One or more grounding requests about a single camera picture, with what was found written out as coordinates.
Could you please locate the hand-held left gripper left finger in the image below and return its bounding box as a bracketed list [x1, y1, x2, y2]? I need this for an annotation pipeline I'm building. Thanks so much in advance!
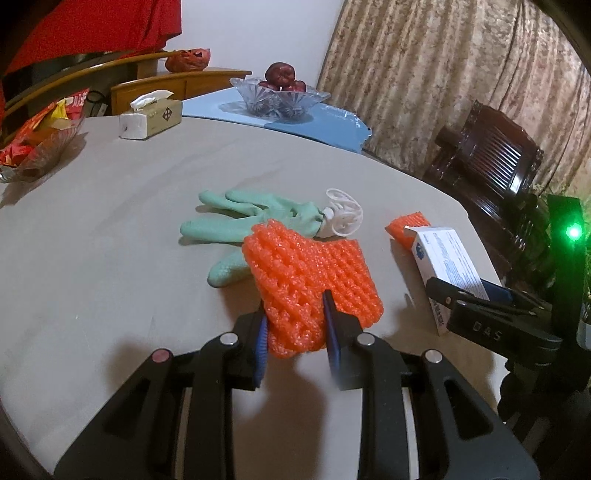
[54, 314, 269, 480]

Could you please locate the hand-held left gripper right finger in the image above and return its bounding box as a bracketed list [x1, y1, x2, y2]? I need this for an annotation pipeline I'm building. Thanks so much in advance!
[322, 290, 541, 480]

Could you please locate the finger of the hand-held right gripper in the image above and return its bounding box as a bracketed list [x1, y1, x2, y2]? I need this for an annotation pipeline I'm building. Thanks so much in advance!
[425, 275, 532, 319]
[480, 277, 551, 309]

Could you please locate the white and blue carton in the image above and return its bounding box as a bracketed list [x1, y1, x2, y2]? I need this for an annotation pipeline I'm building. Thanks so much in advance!
[404, 226, 490, 337]

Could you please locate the large orange foam net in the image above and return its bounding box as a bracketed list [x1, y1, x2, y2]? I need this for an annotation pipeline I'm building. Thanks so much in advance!
[241, 220, 385, 360]

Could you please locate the small orange foam net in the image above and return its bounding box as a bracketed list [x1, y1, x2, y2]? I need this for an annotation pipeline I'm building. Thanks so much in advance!
[385, 211, 431, 252]

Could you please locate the white foam net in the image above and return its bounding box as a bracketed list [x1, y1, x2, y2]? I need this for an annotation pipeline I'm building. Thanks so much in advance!
[316, 188, 364, 239]

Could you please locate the green rubber glove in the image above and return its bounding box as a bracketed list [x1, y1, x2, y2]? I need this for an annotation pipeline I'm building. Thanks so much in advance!
[179, 189, 324, 288]

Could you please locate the dark wooden armchair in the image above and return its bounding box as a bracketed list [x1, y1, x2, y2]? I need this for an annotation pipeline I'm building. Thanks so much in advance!
[422, 99, 546, 278]

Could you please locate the blue tablecloth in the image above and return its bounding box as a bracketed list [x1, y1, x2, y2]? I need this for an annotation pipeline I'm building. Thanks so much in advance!
[181, 85, 374, 155]

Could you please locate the beige patterned curtain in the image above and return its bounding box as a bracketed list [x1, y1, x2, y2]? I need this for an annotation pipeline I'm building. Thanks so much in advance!
[316, 0, 591, 199]

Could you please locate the glass fruit bowl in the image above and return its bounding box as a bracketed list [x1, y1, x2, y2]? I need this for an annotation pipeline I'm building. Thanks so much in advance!
[229, 76, 332, 121]

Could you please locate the beige tissue box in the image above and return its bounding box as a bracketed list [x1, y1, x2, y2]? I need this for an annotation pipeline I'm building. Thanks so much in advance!
[119, 89, 184, 140]

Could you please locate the glass snack bowl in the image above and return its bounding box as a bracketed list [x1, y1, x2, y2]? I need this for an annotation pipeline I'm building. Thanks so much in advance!
[0, 113, 86, 184]

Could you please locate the orange plastic bag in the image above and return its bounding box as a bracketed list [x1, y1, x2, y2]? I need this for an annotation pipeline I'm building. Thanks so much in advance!
[165, 47, 212, 73]

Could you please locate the red cloth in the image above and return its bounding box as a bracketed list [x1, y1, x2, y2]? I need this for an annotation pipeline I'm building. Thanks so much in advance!
[0, 0, 183, 79]

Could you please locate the black cable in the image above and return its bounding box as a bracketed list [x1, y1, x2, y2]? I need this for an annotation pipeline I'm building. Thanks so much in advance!
[85, 91, 109, 116]

